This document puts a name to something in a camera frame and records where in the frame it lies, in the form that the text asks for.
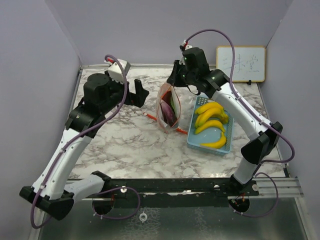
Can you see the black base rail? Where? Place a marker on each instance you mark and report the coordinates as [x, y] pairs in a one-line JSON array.
[[171, 192]]

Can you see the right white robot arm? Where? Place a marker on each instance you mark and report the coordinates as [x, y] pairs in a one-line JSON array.
[[193, 70]]

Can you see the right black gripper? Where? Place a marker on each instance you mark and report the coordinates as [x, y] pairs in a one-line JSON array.
[[172, 80]]

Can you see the aluminium extrusion rail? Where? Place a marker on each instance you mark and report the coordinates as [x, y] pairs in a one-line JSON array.
[[287, 187]]

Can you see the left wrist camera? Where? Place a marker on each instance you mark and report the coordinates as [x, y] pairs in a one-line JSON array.
[[114, 70]]

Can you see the green leaf vegetable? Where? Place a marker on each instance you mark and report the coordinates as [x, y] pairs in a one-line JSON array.
[[172, 104]]

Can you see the blue plastic basket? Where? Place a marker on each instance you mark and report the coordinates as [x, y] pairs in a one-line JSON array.
[[210, 134]]

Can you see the small whiteboard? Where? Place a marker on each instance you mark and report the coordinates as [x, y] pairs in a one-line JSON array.
[[249, 64]]

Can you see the red orange papaya slice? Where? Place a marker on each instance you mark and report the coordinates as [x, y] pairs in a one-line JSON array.
[[167, 97]]

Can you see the white ring pull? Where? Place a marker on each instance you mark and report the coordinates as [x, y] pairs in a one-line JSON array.
[[143, 217]]

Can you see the purple eggplant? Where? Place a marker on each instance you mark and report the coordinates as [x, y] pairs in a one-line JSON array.
[[169, 116]]

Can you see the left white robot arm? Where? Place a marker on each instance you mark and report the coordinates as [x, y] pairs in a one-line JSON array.
[[50, 192]]

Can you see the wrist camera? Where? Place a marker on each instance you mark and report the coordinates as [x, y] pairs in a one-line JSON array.
[[114, 70], [185, 46]]

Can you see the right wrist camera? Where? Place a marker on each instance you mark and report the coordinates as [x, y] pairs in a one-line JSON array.
[[185, 46]]

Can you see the single yellow banana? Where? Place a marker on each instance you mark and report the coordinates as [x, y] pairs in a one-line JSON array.
[[218, 144]]

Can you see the yellow banana bunch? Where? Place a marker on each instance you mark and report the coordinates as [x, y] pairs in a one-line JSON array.
[[210, 115]]

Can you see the clear orange zip bag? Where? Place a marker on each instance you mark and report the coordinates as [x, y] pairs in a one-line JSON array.
[[178, 129], [163, 89]]

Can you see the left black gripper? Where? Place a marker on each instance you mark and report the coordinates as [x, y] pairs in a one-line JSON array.
[[132, 99]]

